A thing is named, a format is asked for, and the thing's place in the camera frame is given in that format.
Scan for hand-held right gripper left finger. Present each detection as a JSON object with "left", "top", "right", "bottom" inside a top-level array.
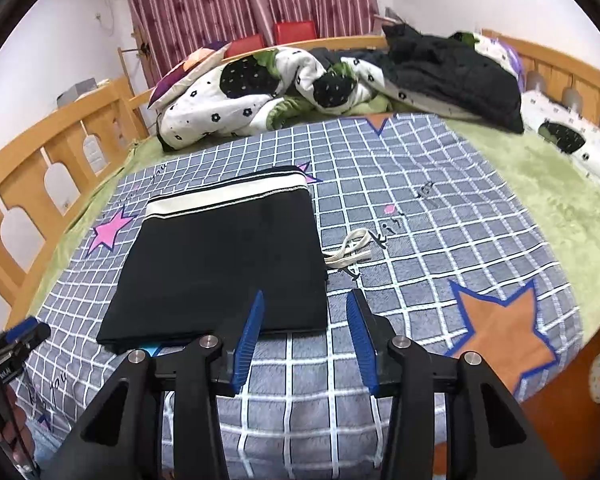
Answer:
[{"left": 45, "top": 290, "right": 266, "bottom": 480}]

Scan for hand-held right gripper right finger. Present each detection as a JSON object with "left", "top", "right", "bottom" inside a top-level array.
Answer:
[{"left": 346, "top": 289, "right": 563, "bottom": 480}]

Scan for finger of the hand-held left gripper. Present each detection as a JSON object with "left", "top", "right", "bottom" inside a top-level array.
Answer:
[{"left": 2, "top": 316, "right": 52, "bottom": 357}]

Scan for black pants with white waistband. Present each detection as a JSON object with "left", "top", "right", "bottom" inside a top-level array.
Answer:
[{"left": 96, "top": 165, "right": 376, "bottom": 353}]

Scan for person's jeans leg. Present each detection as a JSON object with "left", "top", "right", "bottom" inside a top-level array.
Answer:
[{"left": 22, "top": 410, "right": 68, "bottom": 467}]

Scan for grey grid blanket with stars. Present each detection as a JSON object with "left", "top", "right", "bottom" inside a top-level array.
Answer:
[{"left": 10, "top": 112, "right": 583, "bottom": 480}]

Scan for green bed sheet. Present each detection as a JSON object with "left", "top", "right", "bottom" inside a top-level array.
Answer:
[{"left": 27, "top": 105, "right": 600, "bottom": 341}]

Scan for white floral quilt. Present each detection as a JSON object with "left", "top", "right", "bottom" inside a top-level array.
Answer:
[{"left": 157, "top": 45, "right": 396, "bottom": 153}]

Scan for grey box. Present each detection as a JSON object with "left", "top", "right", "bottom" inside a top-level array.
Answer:
[{"left": 57, "top": 78, "right": 106, "bottom": 108}]

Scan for patchwork pillow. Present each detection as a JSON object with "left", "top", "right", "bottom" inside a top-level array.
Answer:
[{"left": 147, "top": 42, "right": 231, "bottom": 110}]

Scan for black jacket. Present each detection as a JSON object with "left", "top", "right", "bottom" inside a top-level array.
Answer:
[{"left": 312, "top": 22, "right": 526, "bottom": 135}]

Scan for red chair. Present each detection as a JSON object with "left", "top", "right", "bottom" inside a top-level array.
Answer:
[
  {"left": 225, "top": 34, "right": 266, "bottom": 56},
  {"left": 273, "top": 21, "right": 317, "bottom": 45}
]

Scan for wooden coat rack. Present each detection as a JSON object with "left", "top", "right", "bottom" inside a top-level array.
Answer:
[{"left": 117, "top": 25, "right": 157, "bottom": 92}]

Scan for white floral pillow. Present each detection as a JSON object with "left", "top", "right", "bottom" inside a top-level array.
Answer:
[{"left": 522, "top": 90, "right": 600, "bottom": 193}]

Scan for purple patterned pillow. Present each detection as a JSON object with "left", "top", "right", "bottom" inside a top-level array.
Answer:
[{"left": 475, "top": 32, "right": 524, "bottom": 81}]

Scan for wooden bed frame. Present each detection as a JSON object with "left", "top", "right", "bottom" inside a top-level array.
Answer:
[{"left": 0, "top": 29, "right": 600, "bottom": 331}]

